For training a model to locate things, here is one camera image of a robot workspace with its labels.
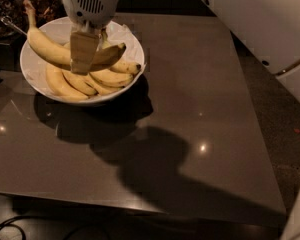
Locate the glass bowl of snacks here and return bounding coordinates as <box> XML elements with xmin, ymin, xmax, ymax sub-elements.
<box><xmin>0</xmin><ymin>0</ymin><xmax>66</xmax><ymax>41</ymax></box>

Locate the metal spoon handle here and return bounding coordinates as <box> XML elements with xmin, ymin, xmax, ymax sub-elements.
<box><xmin>0</xmin><ymin>16</ymin><xmax>27</xmax><ymax>36</ymax></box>

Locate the white ceramic bowl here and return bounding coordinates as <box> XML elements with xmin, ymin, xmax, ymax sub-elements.
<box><xmin>20</xmin><ymin>21</ymin><xmax>146</xmax><ymax>107</ymax></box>

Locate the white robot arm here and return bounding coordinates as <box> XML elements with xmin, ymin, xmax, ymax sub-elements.
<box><xmin>62</xmin><ymin>0</ymin><xmax>300</xmax><ymax>240</ymax></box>

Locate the back green-stemmed banana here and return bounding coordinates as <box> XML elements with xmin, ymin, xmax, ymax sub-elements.
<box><xmin>101</xmin><ymin>29</ymin><xmax>111</xmax><ymax>49</ymax></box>

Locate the small banana with black tip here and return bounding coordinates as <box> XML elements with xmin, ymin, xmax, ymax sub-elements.
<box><xmin>110</xmin><ymin>60</ymin><xmax>141</xmax><ymax>75</ymax></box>

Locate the right short yellow banana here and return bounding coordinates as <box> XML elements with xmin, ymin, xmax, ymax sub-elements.
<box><xmin>90</xmin><ymin>69</ymin><xmax>134</xmax><ymax>87</ymax></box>

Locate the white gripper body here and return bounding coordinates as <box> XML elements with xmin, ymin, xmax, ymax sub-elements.
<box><xmin>62</xmin><ymin>0</ymin><xmax>119</xmax><ymax>29</ymax></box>

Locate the black cable on floor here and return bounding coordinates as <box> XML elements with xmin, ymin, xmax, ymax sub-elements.
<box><xmin>0</xmin><ymin>215</ymin><xmax>113</xmax><ymax>240</ymax></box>

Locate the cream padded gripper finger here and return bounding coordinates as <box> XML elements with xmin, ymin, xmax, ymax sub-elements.
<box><xmin>70</xmin><ymin>29</ymin><xmax>99</xmax><ymax>75</ymax></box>

